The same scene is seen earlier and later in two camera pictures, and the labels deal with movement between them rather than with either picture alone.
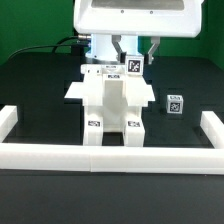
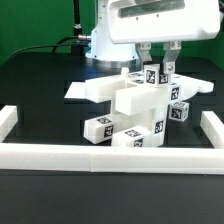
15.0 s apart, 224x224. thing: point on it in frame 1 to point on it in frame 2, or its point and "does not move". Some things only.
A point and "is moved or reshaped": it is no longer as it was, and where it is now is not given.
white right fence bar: (213, 128) does not move
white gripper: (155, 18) to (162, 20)
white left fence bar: (8, 120) does not move
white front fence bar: (111, 158) does not move
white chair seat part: (113, 103) to (154, 99)
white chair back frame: (108, 85) to (180, 88)
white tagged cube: (174, 104) is moved or reshaped
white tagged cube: (134, 65) to (153, 76)
